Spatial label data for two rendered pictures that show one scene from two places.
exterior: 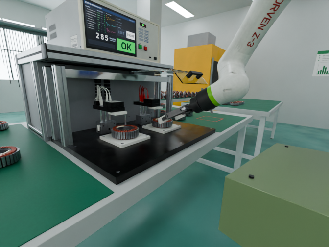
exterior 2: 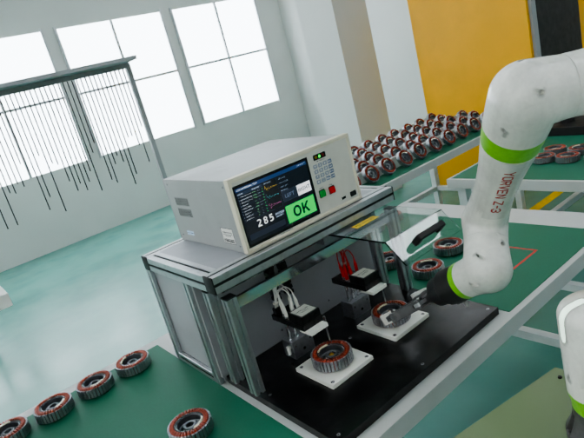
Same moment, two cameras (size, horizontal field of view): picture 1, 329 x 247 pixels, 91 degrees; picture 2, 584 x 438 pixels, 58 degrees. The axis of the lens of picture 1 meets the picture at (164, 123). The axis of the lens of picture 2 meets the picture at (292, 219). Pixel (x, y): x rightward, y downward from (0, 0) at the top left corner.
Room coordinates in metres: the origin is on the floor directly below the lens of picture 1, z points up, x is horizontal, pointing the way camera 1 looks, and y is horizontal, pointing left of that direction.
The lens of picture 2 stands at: (-0.54, -0.18, 1.56)
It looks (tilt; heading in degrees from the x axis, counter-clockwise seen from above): 16 degrees down; 16
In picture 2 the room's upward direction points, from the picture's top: 15 degrees counter-clockwise
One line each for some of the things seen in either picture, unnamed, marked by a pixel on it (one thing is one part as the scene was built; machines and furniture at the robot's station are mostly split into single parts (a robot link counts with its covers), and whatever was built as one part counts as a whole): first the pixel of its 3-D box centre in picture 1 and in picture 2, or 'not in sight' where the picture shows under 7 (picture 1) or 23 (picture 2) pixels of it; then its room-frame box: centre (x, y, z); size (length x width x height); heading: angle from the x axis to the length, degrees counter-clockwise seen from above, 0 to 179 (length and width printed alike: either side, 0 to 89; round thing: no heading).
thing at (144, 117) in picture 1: (143, 118); (355, 304); (0.93, 0.13, 0.80); 0.07 x 0.05 x 0.06; 141
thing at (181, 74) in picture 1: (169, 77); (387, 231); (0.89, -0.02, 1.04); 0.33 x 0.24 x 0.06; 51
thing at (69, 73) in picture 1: (131, 77); (320, 255); (0.81, 0.17, 1.03); 0.62 x 0.01 x 0.03; 141
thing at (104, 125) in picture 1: (105, 126); (298, 342); (0.74, 0.28, 0.80); 0.07 x 0.05 x 0.06; 141
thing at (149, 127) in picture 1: (161, 127); (392, 321); (0.84, 0.01, 0.78); 0.15 x 0.15 x 0.01; 51
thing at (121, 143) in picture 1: (125, 137); (334, 363); (0.65, 0.16, 0.78); 0.15 x 0.15 x 0.01; 51
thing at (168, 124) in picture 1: (162, 122); (390, 313); (0.84, 0.01, 0.80); 0.11 x 0.11 x 0.04
